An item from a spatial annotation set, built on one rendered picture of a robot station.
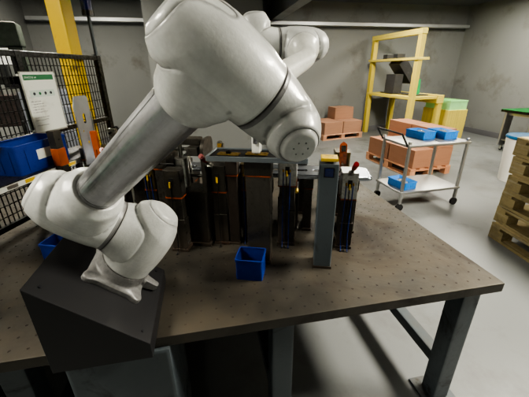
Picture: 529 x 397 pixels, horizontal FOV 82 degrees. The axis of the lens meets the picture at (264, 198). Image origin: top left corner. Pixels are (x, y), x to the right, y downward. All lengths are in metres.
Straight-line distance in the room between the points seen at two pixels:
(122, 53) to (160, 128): 6.92
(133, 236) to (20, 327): 0.53
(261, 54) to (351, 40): 7.67
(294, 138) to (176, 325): 0.77
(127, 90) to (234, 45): 7.05
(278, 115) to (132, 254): 0.62
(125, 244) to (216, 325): 0.38
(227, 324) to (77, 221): 0.54
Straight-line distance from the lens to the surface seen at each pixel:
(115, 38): 7.51
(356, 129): 7.45
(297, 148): 0.50
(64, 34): 2.38
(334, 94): 8.00
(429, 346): 1.79
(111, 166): 0.70
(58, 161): 1.75
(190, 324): 1.08
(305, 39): 1.04
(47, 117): 2.09
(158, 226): 0.92
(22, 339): 1.25
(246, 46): 0.48
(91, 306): 0.97
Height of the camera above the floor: 1.45
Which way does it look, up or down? 23 degrees down
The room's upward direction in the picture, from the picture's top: straight up
